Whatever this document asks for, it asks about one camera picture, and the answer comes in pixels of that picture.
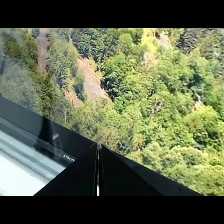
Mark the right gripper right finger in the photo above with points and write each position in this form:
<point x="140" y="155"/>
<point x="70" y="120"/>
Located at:
<point x="116" y="180"/>

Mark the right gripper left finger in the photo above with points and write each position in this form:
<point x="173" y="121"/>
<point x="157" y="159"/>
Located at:
<point x="80" y="180"/>

